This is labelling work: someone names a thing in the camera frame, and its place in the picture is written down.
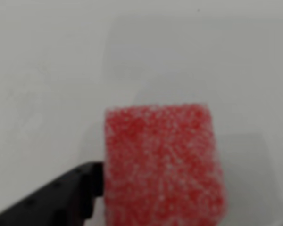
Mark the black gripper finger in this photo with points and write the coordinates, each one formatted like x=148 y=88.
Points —
x=49 y=202

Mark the red foam cube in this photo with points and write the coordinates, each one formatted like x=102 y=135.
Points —
x=165 y=164

